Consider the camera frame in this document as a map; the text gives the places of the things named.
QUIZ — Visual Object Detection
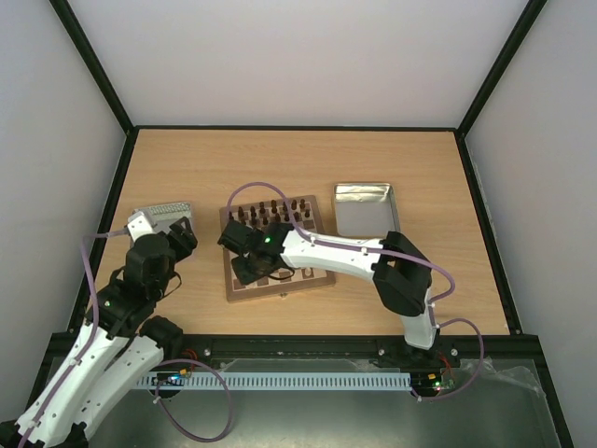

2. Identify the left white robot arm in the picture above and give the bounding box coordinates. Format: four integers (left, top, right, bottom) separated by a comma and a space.
1, 213, 198, 447

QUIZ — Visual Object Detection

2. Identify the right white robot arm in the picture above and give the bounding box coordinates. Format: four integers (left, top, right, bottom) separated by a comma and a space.
218, 221, 439, 366

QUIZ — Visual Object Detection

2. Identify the dark chess pieces row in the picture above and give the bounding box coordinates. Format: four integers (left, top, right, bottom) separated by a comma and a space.
222, 197, 316, 231

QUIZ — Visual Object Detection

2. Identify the wooden chess board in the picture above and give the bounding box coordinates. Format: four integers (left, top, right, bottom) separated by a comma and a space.
219, 195, 336, 303

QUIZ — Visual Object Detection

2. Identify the silver metal tin lid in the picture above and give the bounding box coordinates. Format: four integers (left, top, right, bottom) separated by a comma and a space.
132, 202, 192, 233

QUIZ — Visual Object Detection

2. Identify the yellow metal tin box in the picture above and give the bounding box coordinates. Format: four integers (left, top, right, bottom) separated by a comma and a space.
332, 182, 400, 238

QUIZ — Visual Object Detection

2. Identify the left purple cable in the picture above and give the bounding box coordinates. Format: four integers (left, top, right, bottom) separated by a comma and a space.
18, 227, 233, 442

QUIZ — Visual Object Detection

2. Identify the purple cable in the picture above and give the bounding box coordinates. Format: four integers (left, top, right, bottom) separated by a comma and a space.
18, 227, 233, 442
226, 181, 485, 403

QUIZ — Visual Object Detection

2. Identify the light blue cable duct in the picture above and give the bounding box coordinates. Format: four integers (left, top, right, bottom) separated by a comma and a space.
132, 372, 411, 392

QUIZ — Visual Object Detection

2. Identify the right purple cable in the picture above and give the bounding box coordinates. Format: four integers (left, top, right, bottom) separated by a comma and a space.
226, 181, 485, 403

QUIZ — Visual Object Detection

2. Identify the black mounting rail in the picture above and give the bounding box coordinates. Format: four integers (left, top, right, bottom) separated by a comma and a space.
180, 334, 547, 371

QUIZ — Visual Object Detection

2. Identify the black enclosure frame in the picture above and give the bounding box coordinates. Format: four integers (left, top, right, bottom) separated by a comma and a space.
8, 0, 579, 448

